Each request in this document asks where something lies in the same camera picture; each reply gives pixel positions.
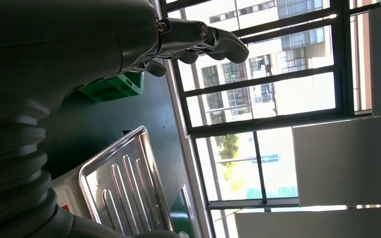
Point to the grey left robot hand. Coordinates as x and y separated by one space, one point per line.
52 46

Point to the green conveyor belt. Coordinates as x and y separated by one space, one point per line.
179 216

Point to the green plastic crate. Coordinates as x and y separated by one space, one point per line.
111 88

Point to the white electronic scale steel tray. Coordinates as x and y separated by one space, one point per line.
124 184

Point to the pale building outside window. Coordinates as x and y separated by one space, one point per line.
295 49

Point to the black window frame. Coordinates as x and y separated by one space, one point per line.
259 80

